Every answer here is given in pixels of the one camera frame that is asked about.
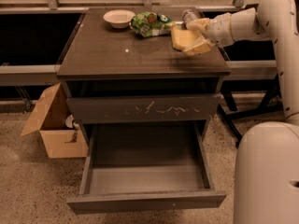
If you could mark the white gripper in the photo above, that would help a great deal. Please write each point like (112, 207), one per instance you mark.
(219, 31)

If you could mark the yellow sponge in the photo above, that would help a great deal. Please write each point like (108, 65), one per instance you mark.
(181, 39)

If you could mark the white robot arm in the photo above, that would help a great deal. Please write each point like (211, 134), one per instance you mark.
(267, 158)

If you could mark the grey drawer cabinet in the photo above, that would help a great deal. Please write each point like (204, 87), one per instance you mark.
(107, 62)

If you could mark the closed scratched grey drawer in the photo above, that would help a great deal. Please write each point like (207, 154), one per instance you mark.
(143, 109)

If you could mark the open grey middle drawer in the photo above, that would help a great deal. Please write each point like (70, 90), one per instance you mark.
(146, 166)

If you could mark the clear plastic bottle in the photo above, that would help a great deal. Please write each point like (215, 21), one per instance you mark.
(189, 15)

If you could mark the green chip bag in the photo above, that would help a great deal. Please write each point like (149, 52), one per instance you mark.
(149, 24)

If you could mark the white bowl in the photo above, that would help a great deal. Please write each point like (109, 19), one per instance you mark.
(119, 18)

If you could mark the white cup in box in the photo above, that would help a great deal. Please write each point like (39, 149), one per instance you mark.
(70, 123)

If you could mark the cardboard box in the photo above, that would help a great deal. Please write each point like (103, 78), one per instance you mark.
(48, 118)

